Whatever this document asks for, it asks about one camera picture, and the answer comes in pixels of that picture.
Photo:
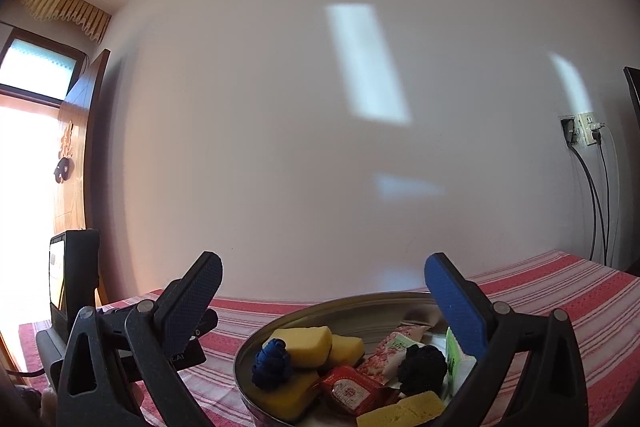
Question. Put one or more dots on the red striped tablecloth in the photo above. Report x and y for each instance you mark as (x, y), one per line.
(550, 302)

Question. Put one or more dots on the black wall plug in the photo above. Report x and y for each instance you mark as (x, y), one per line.
(567, 131)

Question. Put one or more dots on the round metal cookie tin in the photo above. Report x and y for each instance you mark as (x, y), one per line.
(310, 314)

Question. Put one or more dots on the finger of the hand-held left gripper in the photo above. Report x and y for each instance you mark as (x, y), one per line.
(207, 323)

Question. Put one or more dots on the gold door ornament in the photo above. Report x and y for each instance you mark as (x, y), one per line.
(66, 139)

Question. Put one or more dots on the white wall socket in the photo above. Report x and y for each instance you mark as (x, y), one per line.
(586, 127)

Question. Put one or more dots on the wooden door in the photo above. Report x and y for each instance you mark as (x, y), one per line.
(82, 132)

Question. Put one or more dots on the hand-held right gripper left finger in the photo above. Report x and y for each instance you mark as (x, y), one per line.
(187, 307)

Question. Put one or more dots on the green white packet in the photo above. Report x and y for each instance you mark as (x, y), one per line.
(454, 352)

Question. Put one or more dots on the transom window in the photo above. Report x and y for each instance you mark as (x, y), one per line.
(35, 67)

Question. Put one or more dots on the red snack packet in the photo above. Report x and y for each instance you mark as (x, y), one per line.
(350, 389)

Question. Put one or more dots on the yellow sponge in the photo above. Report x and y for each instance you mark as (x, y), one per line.
(302, 344)
(290, 399)
(347, 349)
(400, 411)

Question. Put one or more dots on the white pink candy packet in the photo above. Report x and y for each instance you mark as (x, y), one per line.
(387, 354)

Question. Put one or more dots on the yellow fringed valance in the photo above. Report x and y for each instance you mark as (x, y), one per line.
(60, 7)

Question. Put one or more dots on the black television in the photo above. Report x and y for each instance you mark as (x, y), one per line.
(634, 92)

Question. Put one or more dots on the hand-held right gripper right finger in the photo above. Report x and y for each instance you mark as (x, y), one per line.
(457, 307)

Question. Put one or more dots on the dark door ornament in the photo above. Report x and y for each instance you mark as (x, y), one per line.
(63, 170)

